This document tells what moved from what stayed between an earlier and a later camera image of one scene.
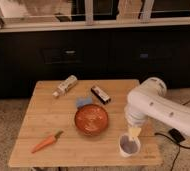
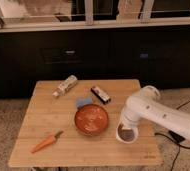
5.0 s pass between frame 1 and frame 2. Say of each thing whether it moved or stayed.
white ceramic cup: moved
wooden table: stayed
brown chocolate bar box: stayed
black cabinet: stayed
